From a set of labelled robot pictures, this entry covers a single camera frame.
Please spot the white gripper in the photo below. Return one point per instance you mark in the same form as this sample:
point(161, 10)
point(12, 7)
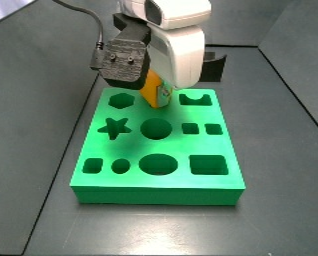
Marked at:
point(176, 45)

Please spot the orange three prong block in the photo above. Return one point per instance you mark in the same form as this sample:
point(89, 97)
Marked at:
point(156, 91)

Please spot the green foam shape board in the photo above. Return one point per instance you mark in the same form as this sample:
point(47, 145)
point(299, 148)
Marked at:
point(157, 156)

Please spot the black curved bracket stand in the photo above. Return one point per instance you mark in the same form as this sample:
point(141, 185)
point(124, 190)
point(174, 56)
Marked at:
point(212, 67)

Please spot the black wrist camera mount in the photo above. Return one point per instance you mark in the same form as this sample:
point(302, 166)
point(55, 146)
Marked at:
point(125, 60)

